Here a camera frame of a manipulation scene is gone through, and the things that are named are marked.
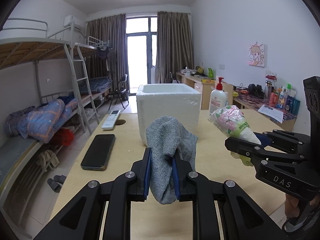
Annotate brown right curtain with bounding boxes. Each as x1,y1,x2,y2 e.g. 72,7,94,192
155,11,194,83

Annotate metal bunk bed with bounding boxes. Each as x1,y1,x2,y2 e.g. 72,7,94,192
0,17,113,156

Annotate white paper sheet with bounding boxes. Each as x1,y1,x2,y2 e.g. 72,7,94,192
258,105,284,124

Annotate white lotion pump bottle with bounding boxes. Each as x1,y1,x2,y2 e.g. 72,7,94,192
209,77,226,114

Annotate black headphones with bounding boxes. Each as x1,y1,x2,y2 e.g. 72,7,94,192
247,84,264,98

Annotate person's right hand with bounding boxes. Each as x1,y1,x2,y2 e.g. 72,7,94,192
285,194,300,218

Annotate patterned desk cover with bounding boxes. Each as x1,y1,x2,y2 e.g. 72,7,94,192
233,93,297,131

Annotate brown curtain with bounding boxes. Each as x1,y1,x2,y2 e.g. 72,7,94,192
155,11,194,83
86,14,129,88

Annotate teal cup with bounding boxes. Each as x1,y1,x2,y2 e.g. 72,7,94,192
290,98,300,116

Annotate black smartphone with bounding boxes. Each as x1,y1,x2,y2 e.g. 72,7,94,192
80,134,116,171

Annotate white wall air conditioner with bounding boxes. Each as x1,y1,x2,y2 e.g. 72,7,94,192
63,15,85,30

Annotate clear tumbler red lid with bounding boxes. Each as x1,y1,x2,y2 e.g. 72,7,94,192
264,75,277,102

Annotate anime wall picture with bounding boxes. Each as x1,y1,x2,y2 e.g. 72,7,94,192
248,42,266,67

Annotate black folding chair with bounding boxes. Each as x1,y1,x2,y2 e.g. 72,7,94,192
108,74,129,109

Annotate white air conditioner remote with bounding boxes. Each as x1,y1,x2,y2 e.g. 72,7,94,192
101,110,121,131

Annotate brown left curtain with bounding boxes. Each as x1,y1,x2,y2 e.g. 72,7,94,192
86,14,129,88

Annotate white styrofoam box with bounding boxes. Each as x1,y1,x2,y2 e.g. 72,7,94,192
136,83,201,144

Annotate blue plaid quilt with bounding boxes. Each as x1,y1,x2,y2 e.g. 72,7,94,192
4,96,78,144

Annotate red plastic bag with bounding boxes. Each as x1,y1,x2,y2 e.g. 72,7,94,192
51,128,74,146

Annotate grey sock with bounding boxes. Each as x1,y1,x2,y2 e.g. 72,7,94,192
146,116,198,205

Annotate black slipper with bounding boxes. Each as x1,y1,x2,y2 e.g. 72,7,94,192
54,175,66,185
47,178,62,193

